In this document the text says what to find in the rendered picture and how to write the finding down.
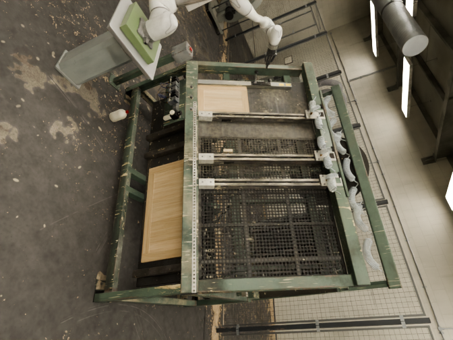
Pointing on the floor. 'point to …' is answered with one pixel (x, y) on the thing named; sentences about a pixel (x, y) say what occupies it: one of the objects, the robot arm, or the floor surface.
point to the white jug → (118, 115)
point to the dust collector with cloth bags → (226, 13)
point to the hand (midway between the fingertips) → (267, 64)
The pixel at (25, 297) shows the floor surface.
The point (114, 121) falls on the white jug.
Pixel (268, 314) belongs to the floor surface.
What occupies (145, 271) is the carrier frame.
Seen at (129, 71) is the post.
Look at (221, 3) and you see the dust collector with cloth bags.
